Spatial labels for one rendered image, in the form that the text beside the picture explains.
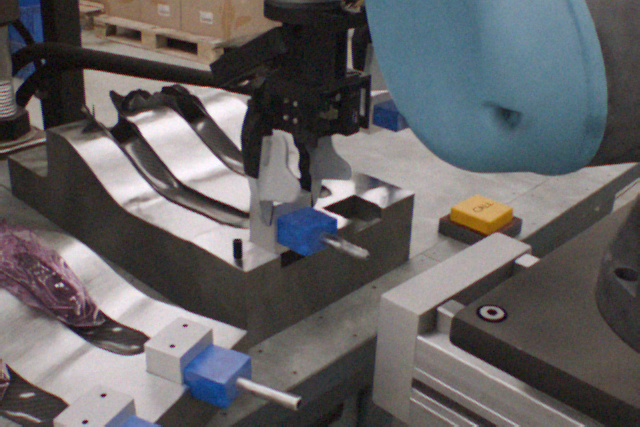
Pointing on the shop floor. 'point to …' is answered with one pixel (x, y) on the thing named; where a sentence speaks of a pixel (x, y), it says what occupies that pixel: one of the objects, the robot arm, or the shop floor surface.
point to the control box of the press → (57, 23)
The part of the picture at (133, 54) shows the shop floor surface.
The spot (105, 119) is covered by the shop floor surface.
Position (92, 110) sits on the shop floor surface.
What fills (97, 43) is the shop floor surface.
